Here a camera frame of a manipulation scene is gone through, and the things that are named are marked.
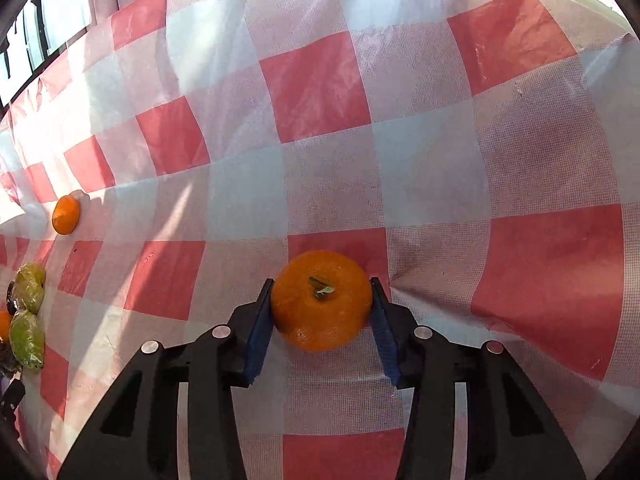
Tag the tangerine with leafy stem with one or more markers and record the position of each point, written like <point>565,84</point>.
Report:
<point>300,315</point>

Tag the red white checkered tablecloth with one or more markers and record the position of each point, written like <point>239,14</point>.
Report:
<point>320,160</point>

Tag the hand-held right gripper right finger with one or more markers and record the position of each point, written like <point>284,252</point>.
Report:
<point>384,345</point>

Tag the dark wrinkled passion fruit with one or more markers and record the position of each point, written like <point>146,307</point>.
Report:
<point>11,300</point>

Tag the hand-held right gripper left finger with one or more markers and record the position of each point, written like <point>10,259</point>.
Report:
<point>260,340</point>

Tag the yellow-green plastic-wrapped apple half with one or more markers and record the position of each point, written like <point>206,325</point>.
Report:
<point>30,287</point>

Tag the green plastic-wrapped apple half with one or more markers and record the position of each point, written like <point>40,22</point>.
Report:
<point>27,341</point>

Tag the dark framed window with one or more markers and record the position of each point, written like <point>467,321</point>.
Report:
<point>60,15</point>

